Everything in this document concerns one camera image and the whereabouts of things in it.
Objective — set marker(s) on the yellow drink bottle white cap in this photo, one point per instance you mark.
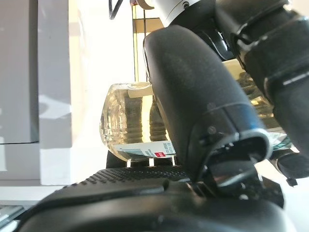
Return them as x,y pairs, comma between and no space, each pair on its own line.
120,120

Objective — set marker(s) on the white counter cabinet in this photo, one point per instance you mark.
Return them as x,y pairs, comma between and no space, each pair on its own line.
55,72

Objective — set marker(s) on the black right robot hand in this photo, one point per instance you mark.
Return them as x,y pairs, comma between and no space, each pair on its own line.
193,96

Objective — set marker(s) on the tall white cabinet panel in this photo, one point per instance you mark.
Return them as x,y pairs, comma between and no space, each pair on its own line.
19,162

